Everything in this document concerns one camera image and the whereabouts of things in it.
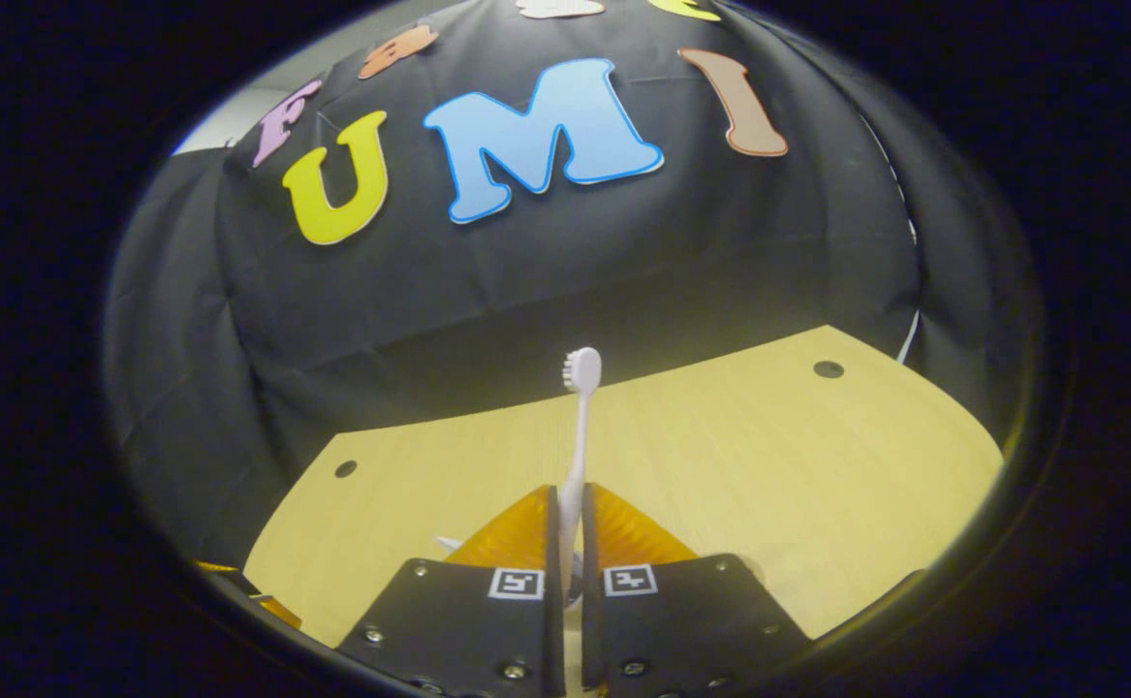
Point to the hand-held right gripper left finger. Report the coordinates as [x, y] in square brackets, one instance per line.
[554, 553]

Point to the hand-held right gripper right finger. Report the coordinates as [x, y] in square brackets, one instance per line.
[588, 553]

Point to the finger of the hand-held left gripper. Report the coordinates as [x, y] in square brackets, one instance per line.
[245, 585]

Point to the white toothpaste tube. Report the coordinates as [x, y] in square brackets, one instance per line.
[449, 543]

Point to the white toothbrush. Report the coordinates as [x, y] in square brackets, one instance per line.
[581, 436]

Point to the black backdrop cloth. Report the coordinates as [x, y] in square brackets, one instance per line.
[526, 281]

